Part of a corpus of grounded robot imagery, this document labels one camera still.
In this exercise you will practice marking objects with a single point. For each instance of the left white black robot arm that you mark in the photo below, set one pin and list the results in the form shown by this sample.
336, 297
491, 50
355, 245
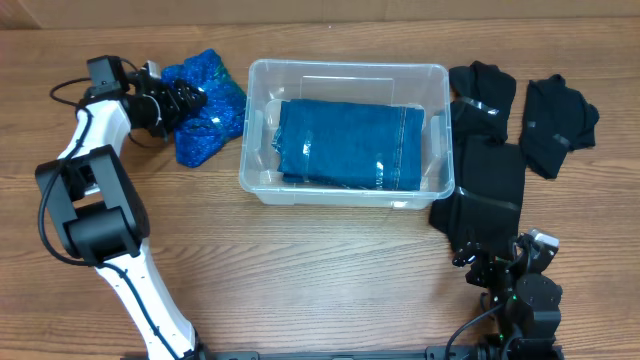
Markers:
100, 218

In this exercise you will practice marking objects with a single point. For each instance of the small black garment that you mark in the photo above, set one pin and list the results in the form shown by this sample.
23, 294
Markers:
557, 120

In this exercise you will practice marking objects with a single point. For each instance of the blue denim jeans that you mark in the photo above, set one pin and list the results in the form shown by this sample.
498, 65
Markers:
356, 146

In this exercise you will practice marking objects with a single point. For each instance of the clear plastic storage bin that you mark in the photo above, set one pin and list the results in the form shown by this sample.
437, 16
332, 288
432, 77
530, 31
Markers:
272, 82

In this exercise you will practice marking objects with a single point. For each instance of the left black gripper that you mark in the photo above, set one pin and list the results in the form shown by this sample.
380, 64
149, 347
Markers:
170, 100

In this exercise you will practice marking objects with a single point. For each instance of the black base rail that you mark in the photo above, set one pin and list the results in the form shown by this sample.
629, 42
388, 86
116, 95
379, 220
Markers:
430, 353

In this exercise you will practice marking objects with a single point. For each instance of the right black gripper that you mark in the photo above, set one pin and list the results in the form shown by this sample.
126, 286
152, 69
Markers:
490, 261

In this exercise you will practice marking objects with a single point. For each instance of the blue sparkly garment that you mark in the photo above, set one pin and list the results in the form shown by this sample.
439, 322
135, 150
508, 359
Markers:
206, 131

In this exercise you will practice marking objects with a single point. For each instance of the large black garment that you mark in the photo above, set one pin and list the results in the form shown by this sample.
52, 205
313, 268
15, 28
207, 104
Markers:
485, 206

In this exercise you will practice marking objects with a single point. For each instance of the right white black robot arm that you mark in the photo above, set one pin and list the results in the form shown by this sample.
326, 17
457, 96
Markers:
524, 303

